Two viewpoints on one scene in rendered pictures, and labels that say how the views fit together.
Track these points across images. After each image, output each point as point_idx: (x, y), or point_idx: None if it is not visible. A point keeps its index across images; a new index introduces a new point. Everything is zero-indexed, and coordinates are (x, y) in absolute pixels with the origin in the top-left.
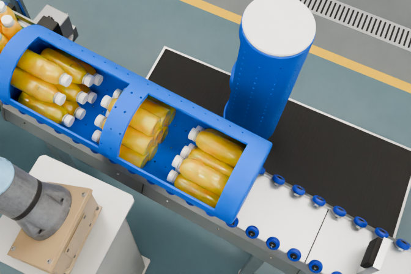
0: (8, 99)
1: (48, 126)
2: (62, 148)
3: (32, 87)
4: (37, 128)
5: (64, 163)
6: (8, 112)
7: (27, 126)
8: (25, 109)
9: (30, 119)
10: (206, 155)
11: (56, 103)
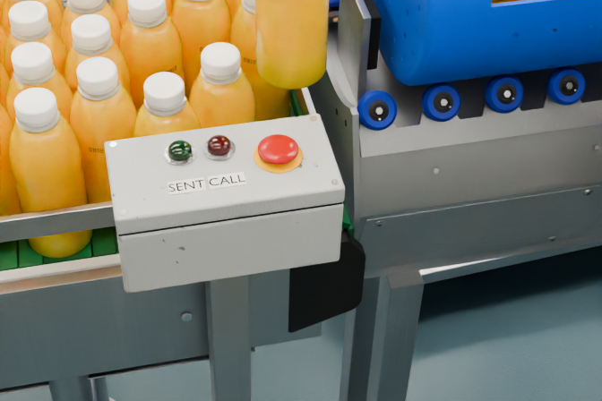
0: (486, 11)
1: (524, 116)
2: (566, 175)
3: None
4: (478, 157)
5: (407, 389)
6: (374, 172)
7: (442, 182)
8: (548, 6)
9: (463, 132)
10: None
11: None
